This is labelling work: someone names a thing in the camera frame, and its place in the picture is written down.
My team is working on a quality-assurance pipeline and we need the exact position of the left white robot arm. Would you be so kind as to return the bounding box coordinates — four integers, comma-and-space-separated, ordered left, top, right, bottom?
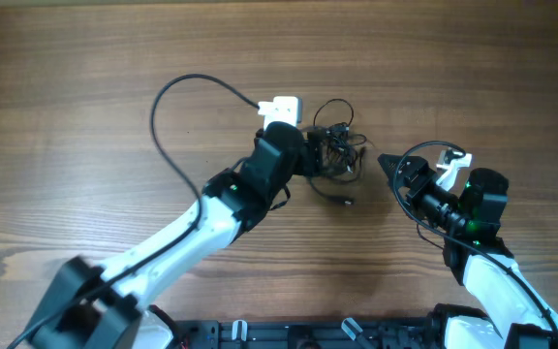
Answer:
13, 122, 321, 348

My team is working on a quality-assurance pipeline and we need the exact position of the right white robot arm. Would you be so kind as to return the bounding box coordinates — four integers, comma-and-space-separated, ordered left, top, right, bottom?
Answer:
378, 148, 558, 348

